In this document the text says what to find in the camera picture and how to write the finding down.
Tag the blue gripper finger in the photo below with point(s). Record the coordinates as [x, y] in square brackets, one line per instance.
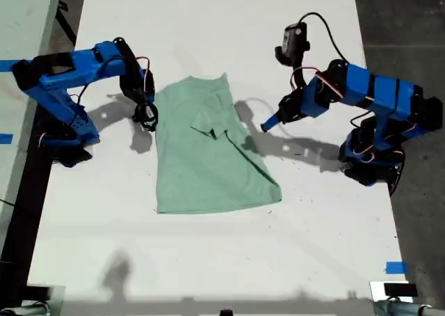
[274, 124]
[271, 120]

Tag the small black box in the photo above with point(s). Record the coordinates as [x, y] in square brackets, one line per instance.
[400, 290]
[38, 292]

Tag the small black knob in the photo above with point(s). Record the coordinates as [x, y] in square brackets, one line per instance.
[226, 313]

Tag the long blue tape strip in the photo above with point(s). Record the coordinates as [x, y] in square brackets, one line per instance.
[8, 65]

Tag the black camera stalk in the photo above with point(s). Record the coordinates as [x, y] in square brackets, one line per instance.
[298, 77]

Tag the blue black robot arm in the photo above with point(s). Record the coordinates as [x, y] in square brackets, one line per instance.
[69, 72]
[382, 89]

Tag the long black bar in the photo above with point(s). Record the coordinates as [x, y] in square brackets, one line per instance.
[21, 225]

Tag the black slanted strut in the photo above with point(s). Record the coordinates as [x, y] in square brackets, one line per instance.
[64, 16]

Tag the pale green t-shirt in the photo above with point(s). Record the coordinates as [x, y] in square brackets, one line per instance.
[194, 177]

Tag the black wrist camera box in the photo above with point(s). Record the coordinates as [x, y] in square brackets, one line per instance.
[147, 116]
[293, 41]

